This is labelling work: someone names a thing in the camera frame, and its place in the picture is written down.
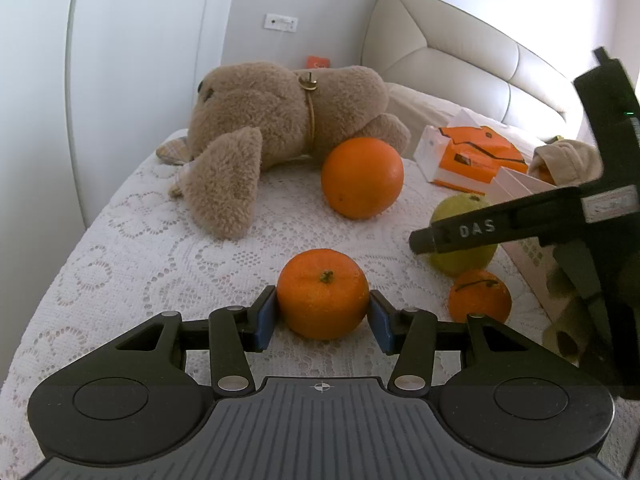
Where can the small yellow object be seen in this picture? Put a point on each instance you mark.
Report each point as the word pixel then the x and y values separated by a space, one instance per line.
pixel 560 138

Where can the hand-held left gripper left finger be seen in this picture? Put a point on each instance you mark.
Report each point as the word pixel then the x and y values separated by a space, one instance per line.
pixel 265 319

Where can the white lace bedspread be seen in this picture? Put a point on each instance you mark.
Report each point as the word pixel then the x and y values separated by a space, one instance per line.
pixel 125 260

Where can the green apple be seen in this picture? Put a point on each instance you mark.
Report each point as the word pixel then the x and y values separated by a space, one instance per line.
pixel 462 262

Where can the pink cardboard box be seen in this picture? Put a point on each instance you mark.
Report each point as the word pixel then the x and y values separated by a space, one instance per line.
pixel 530 270

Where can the orange and white box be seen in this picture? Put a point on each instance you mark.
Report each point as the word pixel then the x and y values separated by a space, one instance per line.
pixel 475 160

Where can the brown plush teddy bear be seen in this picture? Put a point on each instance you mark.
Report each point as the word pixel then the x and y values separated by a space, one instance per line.
pixel 280 125

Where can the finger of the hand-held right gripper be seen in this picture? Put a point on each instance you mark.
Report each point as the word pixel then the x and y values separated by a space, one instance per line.
pixel 475 230
pixel 582 280

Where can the medium orange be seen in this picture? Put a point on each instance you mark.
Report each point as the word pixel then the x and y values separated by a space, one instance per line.
pixel 480 302

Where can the beige cloth garment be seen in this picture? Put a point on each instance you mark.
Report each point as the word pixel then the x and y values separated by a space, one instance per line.
pixel 575 157

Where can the white wall socket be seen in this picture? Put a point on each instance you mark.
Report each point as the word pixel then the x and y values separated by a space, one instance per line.
pixel 281 22

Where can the beige pillow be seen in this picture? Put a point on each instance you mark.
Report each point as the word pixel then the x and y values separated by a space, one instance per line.
pixel 425 107

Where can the beige padded headboard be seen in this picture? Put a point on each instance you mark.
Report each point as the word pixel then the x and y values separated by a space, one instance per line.
pixel 465 45

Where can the large orange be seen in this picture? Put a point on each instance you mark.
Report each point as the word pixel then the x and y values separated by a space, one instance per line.
pixel 362 177

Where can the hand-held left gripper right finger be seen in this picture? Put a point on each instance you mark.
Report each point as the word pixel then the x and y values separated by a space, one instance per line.
pixel 382 322

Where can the orange packet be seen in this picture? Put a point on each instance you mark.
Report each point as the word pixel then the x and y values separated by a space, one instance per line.
pixel 318 61

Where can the small mandarin with stem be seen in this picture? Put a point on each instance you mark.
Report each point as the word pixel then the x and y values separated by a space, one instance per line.
pixel 322 305

